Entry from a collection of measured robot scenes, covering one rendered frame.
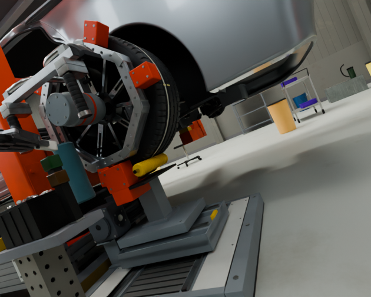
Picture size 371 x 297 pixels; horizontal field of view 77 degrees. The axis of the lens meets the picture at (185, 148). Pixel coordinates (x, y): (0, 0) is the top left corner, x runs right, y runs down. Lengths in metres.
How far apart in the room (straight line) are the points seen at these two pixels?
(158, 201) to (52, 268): 0.52
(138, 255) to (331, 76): 8.62
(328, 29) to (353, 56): 1.13
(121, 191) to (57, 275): 0.37
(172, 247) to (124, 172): 0.39
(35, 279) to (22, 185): 0.53
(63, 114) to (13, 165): 0.46
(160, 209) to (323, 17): 8.83
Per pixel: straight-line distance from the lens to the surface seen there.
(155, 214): 1.22
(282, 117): 4.45
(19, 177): 1.35
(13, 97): 1.14
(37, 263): 0.93
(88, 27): 1.13
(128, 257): 1.26
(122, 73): 1.00
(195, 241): 1.04
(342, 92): 7.15
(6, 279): 1.98
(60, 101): 1.01
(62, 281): 0.97
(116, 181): 1.07
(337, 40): 9.37
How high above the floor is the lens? 0.54
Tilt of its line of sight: 1 degrees down
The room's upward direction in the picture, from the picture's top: 23 degrees counter-clockwise
